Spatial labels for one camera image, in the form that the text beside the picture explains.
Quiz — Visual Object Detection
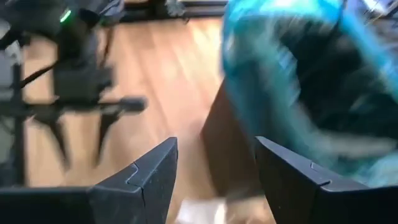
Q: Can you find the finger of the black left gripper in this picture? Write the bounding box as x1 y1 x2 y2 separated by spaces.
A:
93 113 121 167
34 115 71 171

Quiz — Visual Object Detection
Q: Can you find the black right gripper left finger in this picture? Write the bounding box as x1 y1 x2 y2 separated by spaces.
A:
0 136 179 224

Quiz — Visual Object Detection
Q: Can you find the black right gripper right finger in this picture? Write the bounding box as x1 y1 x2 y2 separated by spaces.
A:
254 136 398 224

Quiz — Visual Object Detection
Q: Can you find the teal plastic bin liner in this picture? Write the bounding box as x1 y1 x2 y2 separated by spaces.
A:
221 0 398 189

